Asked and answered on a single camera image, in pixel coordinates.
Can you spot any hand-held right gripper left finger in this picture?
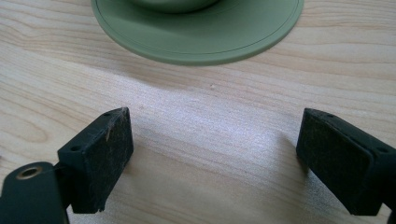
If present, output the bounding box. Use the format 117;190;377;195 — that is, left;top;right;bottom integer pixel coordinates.
54;106;134;215

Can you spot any green round silicone mat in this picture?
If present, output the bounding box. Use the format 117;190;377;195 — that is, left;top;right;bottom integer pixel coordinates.
91;0;305;67

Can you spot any stainless steel bowl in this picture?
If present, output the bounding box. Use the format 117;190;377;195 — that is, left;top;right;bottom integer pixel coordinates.
129;0;220;14

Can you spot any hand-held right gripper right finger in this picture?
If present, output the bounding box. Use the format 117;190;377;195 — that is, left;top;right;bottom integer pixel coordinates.
295;107;396;217

